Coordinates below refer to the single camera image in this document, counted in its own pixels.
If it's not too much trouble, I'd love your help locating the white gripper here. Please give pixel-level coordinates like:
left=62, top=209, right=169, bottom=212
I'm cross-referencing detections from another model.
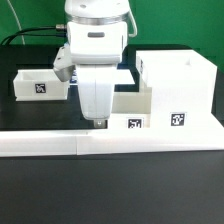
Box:
left=76, top=65, right=117, bottom=129

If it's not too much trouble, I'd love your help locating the white drawer with knob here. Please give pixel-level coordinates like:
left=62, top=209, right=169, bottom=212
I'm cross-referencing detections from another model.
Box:
left=108, top=92, right=151, bottom=129

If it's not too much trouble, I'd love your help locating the white thin cable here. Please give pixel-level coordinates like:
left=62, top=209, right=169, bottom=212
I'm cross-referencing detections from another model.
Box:
left=6, top=0, right=26, bottom=46

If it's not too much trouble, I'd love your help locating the fiducial marker sheet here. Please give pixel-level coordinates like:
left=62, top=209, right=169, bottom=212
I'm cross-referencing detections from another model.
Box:
left=70, top=69, right=135, bottom=85

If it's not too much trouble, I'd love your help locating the black cable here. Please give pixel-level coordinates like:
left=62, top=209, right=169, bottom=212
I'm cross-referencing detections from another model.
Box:
left=0, top=23, right=70, bottom=46

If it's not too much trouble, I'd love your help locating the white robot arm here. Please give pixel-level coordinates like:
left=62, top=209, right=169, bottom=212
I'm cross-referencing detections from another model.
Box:
left=53, top=0, right=137, bottom=128

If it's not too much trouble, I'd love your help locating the white drawer cabinet box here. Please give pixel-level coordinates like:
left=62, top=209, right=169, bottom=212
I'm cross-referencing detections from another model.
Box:
left=136, top=50, right=217, bottom=128

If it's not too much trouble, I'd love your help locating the white L-shaped fence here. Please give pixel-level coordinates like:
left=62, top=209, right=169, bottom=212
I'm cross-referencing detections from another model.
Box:
left=0, top=115, right=224, bottom=157

